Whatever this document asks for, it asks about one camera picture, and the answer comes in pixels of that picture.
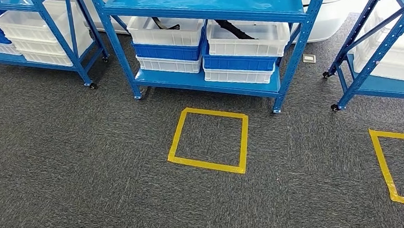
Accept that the white car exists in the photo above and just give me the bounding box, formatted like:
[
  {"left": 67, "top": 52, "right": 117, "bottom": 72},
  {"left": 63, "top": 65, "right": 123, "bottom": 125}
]
[{"left": 43, "top": 0, "right": 383, "bottom": 62}]

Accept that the yellow floor tape square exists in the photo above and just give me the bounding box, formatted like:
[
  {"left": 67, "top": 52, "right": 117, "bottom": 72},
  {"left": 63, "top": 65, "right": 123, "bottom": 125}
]
[
  {"left": 164, "top": 103, "right": 253, "bottom": 180},
  {"left": 368, "top": 126, "right": 404, "bottom": 215}
]

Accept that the black corrugated hose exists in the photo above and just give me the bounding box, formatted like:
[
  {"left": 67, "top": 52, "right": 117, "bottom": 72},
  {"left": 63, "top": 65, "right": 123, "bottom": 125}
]
[{"left": 214, "top": 17, "right": 256, "bottom": 43}]

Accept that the black strap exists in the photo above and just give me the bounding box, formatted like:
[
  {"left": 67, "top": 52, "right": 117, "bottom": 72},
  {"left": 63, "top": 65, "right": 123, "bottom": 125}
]
[{"left": 151, "top": 15, "right": 181, "bottom": 32}]

